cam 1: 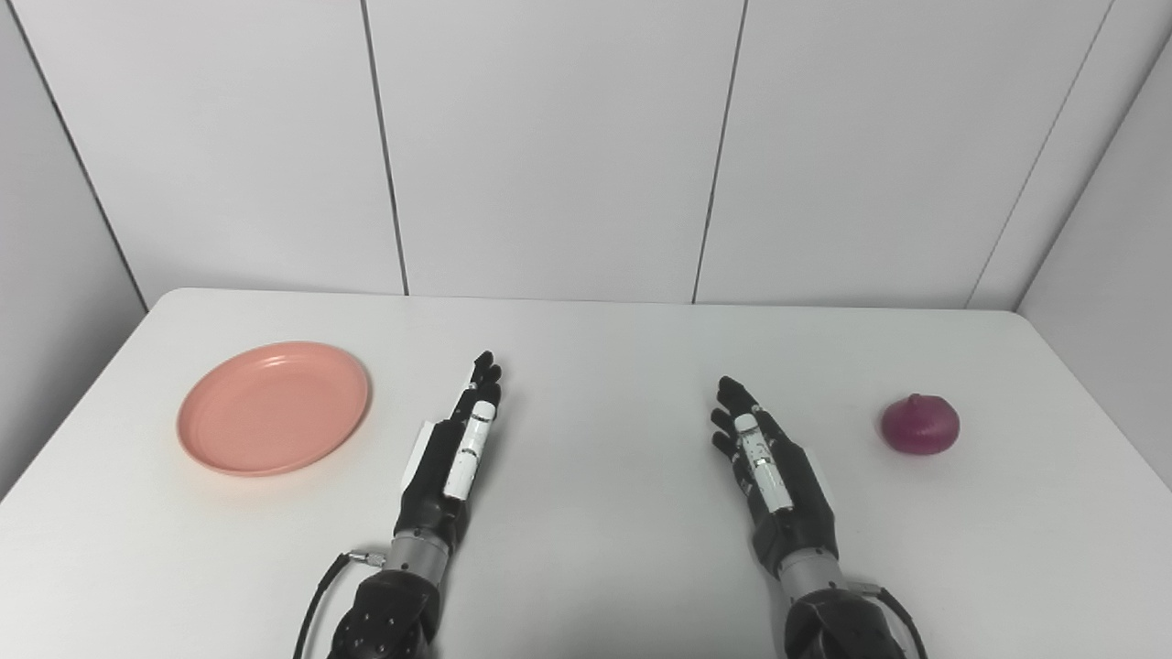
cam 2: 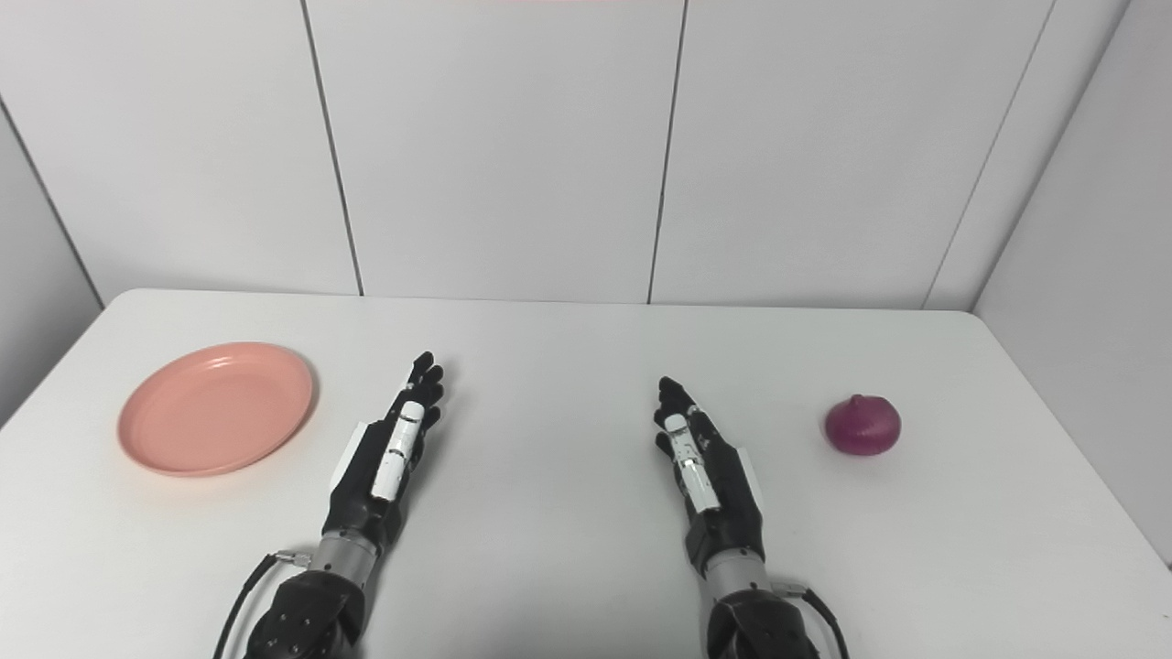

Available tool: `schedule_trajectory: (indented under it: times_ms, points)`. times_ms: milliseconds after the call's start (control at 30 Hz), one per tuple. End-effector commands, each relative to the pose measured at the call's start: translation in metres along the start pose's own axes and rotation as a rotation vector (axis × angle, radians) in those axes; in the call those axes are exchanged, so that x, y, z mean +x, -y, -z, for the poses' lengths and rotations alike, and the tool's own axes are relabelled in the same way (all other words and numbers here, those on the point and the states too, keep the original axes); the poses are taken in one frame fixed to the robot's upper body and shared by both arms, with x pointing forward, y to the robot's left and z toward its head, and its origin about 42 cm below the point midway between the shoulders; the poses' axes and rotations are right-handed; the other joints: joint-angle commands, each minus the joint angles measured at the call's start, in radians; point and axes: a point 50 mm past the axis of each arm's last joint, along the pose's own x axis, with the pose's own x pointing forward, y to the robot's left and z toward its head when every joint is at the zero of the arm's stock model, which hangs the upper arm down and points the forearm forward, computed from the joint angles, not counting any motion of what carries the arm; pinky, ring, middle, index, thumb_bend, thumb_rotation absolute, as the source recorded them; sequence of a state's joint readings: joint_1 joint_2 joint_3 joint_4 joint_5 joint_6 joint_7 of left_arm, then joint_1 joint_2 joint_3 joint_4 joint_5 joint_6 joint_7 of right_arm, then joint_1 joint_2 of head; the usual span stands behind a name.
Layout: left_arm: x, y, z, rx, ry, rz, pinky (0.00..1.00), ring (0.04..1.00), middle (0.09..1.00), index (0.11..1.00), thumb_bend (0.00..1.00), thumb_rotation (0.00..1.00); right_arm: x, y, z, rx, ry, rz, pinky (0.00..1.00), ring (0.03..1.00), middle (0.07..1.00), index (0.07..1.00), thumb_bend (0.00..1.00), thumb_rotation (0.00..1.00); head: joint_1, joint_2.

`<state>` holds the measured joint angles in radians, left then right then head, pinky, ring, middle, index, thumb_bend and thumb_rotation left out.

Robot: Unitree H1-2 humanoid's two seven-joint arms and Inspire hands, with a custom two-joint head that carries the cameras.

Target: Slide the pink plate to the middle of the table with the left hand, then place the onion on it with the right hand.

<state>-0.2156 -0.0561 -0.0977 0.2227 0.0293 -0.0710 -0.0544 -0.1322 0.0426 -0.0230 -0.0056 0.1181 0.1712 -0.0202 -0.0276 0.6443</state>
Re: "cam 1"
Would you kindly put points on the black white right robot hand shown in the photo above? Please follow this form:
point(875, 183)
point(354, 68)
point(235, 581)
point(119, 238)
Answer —
point(797, 494)

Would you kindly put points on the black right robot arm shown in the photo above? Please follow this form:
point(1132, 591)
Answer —
point(838, 627)

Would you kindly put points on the purple red onion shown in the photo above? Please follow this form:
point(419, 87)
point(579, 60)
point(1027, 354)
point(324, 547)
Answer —
point(920, 426)

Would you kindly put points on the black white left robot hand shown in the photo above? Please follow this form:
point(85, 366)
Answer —
point(430, 485)

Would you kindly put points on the pink round plate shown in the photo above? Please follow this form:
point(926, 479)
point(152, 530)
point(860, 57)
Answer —
point(273, 409)

